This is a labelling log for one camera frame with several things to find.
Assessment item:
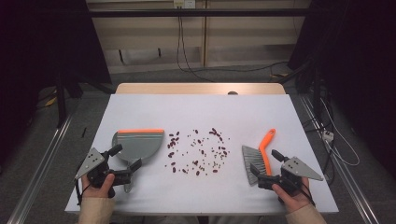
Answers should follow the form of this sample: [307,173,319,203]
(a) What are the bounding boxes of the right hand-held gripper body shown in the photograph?
[257,156,324,197]

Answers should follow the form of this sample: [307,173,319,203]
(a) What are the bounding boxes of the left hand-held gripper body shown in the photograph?
[74,147,133,189]

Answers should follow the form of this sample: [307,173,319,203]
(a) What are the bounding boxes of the orange brush with grey bristles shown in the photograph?
[241,128,276,187]

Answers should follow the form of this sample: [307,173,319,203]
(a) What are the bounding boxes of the grey dustpan with orange edge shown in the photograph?
[111,128,165,194]

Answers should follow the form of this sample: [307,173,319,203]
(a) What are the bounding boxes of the red beans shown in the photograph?
[166,127,232,177]

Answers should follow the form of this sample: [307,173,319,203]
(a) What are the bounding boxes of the person's left hand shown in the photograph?
[81,172,116,199]

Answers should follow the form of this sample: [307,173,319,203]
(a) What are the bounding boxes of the person's right hand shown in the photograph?
[271,176,312,214]

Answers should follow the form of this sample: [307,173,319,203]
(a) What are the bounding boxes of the white power adapter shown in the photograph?
[321,130,335,143]

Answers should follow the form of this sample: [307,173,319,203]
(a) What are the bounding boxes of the black curtain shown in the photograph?
[0,0,112,162]
[288,0,396,178]

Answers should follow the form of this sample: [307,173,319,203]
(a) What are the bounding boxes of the black horizontal bar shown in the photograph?
[88,8,312,18]

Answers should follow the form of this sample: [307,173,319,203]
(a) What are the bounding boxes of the right hand-held gripper cable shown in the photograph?
[298,176,317,208]

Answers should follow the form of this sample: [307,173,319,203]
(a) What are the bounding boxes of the hand-held gripper cable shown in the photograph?
[75,178,92,206]
[298,176,317,208]

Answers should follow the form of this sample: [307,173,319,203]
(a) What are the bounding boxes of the left hand-held gripper cable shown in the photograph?
[75,178,92,206]

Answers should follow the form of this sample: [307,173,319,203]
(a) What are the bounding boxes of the aluminium floor rail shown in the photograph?
[7,115,74,224]
[300,94,380,224]

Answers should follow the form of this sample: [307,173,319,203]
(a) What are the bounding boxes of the white cable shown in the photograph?
[319,97,361,167]

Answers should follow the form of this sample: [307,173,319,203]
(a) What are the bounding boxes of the long black floor cable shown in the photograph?
[180,17,289,74]

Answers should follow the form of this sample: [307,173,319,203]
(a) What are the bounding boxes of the black hanging cable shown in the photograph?
[176,16,216,83]

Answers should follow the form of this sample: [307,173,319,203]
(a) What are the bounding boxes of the white wall socket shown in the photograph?
[173,0,196,9]

